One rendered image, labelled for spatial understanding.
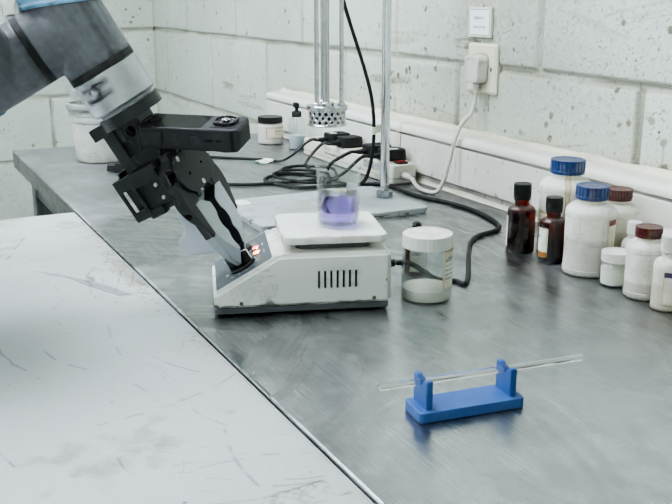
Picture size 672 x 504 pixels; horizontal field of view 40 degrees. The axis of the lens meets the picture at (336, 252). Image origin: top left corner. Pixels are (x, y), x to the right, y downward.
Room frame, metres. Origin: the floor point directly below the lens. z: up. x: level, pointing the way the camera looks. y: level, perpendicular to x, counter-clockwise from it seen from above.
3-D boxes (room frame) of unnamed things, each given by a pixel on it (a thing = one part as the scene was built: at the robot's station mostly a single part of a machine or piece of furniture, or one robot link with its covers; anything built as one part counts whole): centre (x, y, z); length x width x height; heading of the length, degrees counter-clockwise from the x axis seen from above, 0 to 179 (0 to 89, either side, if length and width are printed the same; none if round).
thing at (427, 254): (1.04, -0.11, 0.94); 0.06 x 0.06 x 0.08
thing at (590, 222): (1.15, -0.32, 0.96); 0.06 x 0.06 x 0.11
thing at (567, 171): (1.25, -0.32, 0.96); 0.07 x 0.07 x 0.13
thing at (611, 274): (1.09, -0.35, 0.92); 0.04 x 0.04 x 0.04
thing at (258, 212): (1.51, 0.02, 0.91); 0.30 x 0.20 x 0.01; 117
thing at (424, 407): (0.74, -0.11, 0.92); 0.10 x 0.03 x 0.04; 110
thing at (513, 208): (1.25, -0.26, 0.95); 0.04 x 0.04 x 0.10
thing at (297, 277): (1.05, 0.03, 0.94); 0.22 x 0.13 x 0.08; 98
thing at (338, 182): (1.05, 0.00, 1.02); 0.06 x 0.05 x 0.08; 165
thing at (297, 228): (1.05, 0.01, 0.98); 0.12 x 0.12 x 0.01; 8
